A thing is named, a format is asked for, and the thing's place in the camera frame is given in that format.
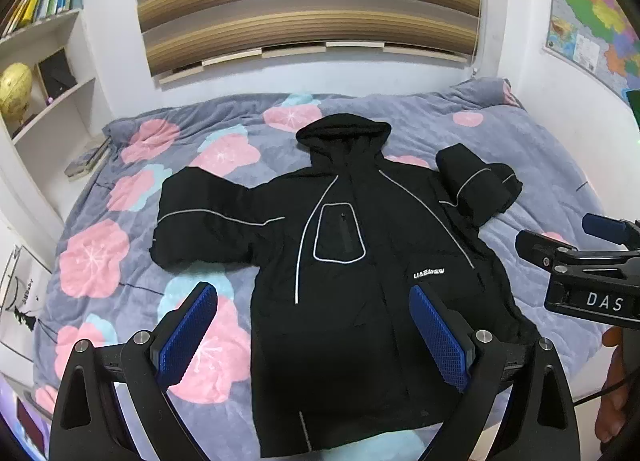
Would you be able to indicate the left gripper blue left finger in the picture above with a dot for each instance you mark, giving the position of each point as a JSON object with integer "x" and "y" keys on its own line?
{"x": 177, "y": 336}

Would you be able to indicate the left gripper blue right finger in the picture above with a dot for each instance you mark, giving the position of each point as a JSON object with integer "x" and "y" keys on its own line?
{"x": 446, "y": 335}

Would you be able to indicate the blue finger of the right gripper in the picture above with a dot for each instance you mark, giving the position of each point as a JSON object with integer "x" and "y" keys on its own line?
{"x": 616, "y": 231}
{"x": 544, "y": 252}

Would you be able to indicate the black hooded jacket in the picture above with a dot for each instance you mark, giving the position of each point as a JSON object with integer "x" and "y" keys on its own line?
{"x": 335, "y": 355}

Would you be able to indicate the grey floral bed blanket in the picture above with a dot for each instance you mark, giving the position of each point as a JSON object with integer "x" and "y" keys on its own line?
{"x": 105, "y": 287}

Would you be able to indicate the white poster with drawing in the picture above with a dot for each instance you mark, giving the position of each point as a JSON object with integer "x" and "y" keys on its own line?
{"x": 23, "y": 296}

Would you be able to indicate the book on low shelf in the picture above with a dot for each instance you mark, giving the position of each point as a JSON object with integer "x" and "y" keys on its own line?
{"x": 88, "y": 158}

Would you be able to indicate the white bookshelf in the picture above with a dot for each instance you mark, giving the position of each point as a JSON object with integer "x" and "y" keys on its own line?
{"x": 36, "y": 196}

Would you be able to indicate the golden globe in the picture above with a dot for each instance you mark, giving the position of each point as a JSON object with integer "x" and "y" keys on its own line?
{"x": 16, "y": 88}

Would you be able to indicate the colourful wall map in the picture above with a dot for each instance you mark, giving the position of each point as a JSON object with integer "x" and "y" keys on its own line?
{"x": 597, "y": 36}

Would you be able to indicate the black picture frame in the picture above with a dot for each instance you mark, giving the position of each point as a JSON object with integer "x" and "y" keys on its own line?
{"x": 55, "y": 75}

